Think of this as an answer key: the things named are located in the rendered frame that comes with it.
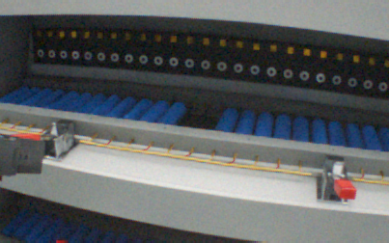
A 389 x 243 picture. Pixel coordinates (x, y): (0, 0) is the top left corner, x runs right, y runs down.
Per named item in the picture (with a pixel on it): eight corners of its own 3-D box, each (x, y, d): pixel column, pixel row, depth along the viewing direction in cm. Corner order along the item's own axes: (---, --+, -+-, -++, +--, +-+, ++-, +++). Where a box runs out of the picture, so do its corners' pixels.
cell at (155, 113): (169, 115, 48) (151, 137, 43) (154, 113, 49) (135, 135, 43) (169, 100, 48) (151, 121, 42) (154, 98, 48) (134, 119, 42)
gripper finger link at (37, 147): (-9, 131, 28) (-2, 133, 27) (39, 140, 34) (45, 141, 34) (-14, 171, 27) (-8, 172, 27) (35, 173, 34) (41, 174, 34)
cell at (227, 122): (234, 105, 46) (224, 127, 40) (240, 119, 46) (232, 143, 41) (220, 111, 47) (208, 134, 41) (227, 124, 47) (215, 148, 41)
